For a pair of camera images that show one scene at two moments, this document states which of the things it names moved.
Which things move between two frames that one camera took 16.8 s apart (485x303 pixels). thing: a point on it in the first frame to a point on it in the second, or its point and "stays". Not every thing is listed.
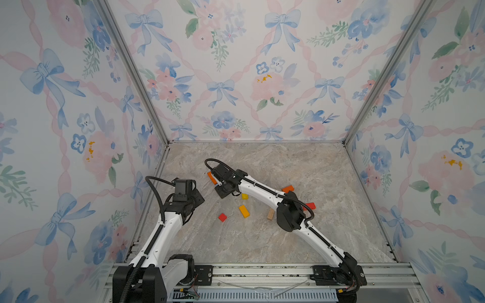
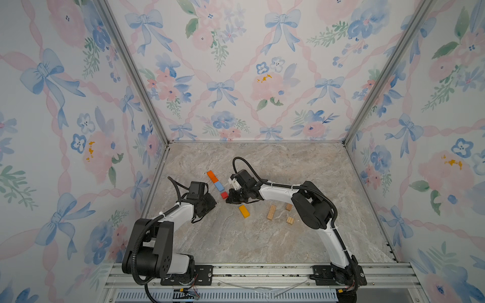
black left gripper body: x=196 y=199 to x=208 y=203
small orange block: x=212 y=177 stays
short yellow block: x=244 y=211 stays
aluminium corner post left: x=115 y=31 stays
